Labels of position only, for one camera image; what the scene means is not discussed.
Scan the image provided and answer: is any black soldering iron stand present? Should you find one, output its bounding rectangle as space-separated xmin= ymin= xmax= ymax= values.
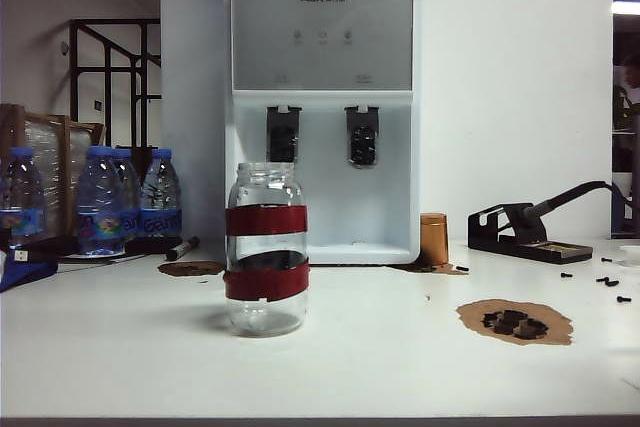
xmin=467 ymin=202 xmax=594 ymax=265

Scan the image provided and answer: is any black dispenser tap lever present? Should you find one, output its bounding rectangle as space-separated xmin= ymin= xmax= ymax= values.
xmin=343 ymin=104 xmax=382 ymax=170
xmin=265 ymin=104 xmax=304 ymax=165

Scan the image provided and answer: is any white AUX water dispenser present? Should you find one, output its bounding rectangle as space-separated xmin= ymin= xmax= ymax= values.
xmin=223 ymin=0 xmax=424 ymax=267

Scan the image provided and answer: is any copper cylindrical cap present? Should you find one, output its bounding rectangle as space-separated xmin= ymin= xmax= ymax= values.
xmin=419 ymin=212 xmax=451 ymax=266

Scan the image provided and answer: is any wooden frame with plastic wrap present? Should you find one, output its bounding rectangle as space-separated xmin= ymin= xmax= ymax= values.
xmin=0 ymin=102 xmax=108 ymax=244

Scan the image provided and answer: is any black stair railing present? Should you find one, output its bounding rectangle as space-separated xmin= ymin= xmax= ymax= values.
xmin=68 ymin=18 xmax=162 ymax=151

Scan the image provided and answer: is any large brown torn patch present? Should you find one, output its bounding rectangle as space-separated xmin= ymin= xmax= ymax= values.
xmin=455 ymin=297 xmax=575 ymax=347

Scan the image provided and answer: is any plastic water bottle blue cap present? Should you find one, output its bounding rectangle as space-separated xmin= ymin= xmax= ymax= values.
xmin=0 ymin=146 xmax=49 ymax=251
xmin=139 ymin=147 xmax=183 ymax=241
xmin=75 ymin=144 xmax=127 ymax=257
xmin=113 ymin=147 xmax=143 ymax=243

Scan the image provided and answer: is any glass bottle with red belts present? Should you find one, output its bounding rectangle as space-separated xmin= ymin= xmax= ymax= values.
xmin=224 ymin=161 xmax=311 ymax=339

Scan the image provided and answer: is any black marker pen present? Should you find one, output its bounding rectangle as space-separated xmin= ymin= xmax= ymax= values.
xmin=165 ymin=235 xmax=202 ymax=263

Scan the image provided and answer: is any blue cloth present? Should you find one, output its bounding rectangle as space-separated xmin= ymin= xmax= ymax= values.
xmin=0 ymin=250 xmax=61 ymax=295

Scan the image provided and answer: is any black soldering iron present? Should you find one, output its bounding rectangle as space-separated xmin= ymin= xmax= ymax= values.
xmin=504 ymin=179 xmax=632 ymax=244

